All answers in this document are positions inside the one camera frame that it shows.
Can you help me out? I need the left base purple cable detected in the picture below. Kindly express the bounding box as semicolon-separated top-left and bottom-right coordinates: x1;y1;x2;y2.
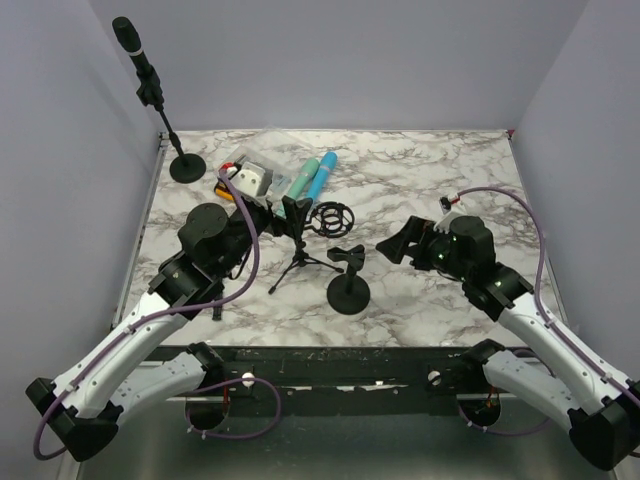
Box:
184;374;284;441

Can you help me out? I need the clear plastic screw box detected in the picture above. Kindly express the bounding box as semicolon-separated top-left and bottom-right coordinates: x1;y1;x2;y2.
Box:
219;147;293;202

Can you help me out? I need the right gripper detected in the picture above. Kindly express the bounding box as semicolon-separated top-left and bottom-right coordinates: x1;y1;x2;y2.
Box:
377;214;471;281

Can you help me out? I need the mint green microphone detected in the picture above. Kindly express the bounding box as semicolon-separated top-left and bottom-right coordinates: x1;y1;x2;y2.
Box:
285;158;320;201

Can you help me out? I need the yellow utility knife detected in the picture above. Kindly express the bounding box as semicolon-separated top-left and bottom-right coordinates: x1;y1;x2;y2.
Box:
214;186;234;201

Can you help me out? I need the cyan blue microphone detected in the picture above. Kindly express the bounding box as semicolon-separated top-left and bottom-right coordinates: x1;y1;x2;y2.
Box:
306;151;338;202

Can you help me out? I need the black microphone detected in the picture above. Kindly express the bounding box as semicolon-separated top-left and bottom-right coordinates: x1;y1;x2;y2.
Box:
112;16;160;87

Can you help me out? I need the black T-handle tool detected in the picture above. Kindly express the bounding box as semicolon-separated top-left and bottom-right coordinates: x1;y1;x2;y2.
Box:
212;291;224;321

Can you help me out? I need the black round-base stand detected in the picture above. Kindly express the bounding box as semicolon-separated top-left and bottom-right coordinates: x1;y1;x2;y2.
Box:
136;73;206;184
327;244;371;315

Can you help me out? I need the black tripod shock-mount stand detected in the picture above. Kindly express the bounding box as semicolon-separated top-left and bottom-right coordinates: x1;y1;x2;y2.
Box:
268;201;355;295

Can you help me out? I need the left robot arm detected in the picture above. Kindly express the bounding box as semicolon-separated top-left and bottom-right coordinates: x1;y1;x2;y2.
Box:
26;198;311;462

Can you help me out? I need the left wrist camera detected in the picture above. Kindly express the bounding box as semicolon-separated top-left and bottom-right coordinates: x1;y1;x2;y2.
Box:
222;155;273;198

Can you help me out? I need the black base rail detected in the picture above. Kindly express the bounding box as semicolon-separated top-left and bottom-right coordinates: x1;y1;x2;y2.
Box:
149;344;501;416

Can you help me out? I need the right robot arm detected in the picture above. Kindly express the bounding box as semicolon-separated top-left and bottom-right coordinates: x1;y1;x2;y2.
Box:
376;213;639;471

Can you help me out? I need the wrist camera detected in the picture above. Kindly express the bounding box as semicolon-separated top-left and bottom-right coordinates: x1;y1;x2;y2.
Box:
433;194;467;233
222;155;273;198

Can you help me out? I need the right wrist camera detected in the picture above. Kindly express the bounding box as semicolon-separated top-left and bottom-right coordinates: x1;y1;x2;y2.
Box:
433;194;467;233

